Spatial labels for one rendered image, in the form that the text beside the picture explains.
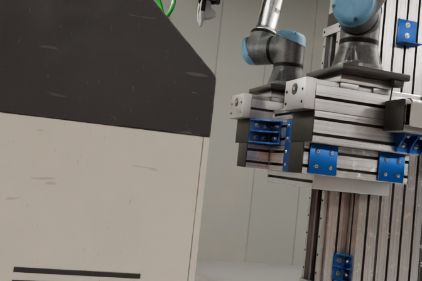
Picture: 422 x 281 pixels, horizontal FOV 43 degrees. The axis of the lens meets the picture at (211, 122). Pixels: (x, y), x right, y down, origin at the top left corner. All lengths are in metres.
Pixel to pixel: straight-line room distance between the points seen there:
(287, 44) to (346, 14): 0.60
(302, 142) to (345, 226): 0.42
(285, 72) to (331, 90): 0.53
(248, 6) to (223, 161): 1.23
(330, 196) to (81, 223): 0.86
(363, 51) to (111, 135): 0.77
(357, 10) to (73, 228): 0.93
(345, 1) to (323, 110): 0.30
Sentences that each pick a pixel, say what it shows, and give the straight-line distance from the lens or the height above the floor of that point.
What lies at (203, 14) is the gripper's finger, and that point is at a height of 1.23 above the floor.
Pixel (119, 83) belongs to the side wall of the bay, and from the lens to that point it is 1.37.
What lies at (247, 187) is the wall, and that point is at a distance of 4.20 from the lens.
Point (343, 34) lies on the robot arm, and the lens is 1.68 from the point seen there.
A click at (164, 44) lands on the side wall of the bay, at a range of 1.40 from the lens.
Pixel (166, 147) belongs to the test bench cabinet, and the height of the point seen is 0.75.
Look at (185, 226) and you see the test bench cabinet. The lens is 1.40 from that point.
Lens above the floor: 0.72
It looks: 4 degrees up
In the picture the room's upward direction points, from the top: 6 degrees clockwise
